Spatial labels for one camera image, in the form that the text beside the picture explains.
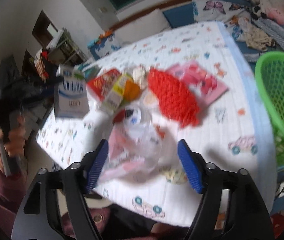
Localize clear plastic cup with lid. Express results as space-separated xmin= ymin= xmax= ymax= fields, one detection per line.
xmin=122 ymin=104 xmax=177 ymax=164

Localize red knitted mesh bag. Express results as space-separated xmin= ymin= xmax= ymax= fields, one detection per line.
xmin=147 ymin=68 xmax=200 ymax=128

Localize white blue milk carton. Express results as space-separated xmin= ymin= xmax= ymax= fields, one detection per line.
xmin=54 ymin=64 xmax=89 ymax=119

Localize round red white lid cup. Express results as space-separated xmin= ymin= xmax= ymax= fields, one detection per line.
xmin=113 ymin=106 xmax=142 ymax=125

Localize yellow green drink box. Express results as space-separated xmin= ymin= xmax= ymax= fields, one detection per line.
xmin=99 ymin=75 xmax=133 ymax=115

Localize pink snack wrapper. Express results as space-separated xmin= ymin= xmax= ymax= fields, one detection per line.
xmin=166 ymin=60 xmax=228 ymax=107

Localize red snack packet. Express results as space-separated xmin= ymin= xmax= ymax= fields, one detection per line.
xmin=86 ymin=69 xmax=121 ymax=102

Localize white tissue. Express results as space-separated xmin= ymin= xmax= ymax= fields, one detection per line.
xmin=132 ymin=66 xmax=147 ymax=90

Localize maroon left sleeve forearm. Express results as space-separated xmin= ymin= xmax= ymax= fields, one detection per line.
xmin=0 ymin=170 xmax=27 ymax=237

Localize person's left hand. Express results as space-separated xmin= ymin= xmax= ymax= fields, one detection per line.
xmin=0 ymin=115 xmax=26 ymax=173

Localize white cartoon print blanket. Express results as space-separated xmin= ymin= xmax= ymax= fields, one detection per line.
xmin=36 ymin=21 xmax=277 ymax=228

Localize metal shelf rack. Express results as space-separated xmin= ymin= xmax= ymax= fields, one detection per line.
xmin=46 ymin=28 xmax=88 ymax=67

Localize green plastic mesh basket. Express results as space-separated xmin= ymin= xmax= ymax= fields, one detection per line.
xmin=255 ymin=51 xmax=284 ymax=166

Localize beige patterned clothing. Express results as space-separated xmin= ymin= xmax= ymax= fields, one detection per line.
xmin=243 ymin=26 xmax=276 ymax=52

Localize white pillow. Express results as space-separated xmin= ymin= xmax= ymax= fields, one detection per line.
xmin=115 ymin=9 xmax=171 ymax=46

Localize butterfly print pillow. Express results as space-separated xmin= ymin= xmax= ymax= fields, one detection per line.
xmin=191 ymin=0 xmax=250 ymax=23

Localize grey patterned folded cloth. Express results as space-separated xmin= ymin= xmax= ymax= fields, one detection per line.
xmin=252 ymin=18 xmax=284 ymax=50

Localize cow plush toy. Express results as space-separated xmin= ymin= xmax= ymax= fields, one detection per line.
xmin=246 ymin=0 xmax=268 ymax=20

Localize pink plush toy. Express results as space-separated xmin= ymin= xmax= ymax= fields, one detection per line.
xmin=266 ymin=7 xmax=284 ymax=25

